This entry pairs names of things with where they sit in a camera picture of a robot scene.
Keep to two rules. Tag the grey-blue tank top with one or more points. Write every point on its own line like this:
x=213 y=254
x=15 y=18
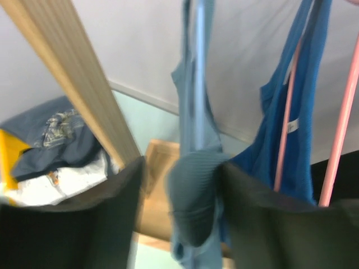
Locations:
x=191 y=188

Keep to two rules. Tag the white garment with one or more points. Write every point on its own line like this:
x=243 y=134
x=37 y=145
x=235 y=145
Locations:
x=63 y=183

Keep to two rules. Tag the dark blue printed shirt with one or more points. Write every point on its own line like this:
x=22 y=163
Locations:
x=58 y=137

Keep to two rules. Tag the black tank top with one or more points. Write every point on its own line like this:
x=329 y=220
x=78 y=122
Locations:
x=345 y=190

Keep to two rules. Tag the wooden clothes rack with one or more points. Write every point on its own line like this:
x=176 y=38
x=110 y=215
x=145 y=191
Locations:
x=56 y=33

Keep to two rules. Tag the pink wire hanger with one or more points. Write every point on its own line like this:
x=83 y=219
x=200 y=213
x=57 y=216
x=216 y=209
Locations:
x=339 y=135

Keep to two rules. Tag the yellow plastic tray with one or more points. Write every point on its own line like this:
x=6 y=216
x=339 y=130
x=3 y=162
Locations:
x=11 y=149

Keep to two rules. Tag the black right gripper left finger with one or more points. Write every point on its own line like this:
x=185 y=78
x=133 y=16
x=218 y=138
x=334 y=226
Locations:
x=90 y=230

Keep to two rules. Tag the royal blue tank top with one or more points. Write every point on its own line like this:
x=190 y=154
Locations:
x=308 y=33

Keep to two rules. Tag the light blue wire hanger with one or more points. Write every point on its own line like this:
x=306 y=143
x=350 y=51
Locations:
x=200 y=76

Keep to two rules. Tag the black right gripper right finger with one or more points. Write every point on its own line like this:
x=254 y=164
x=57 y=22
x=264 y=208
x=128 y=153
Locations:
x=271 y=230

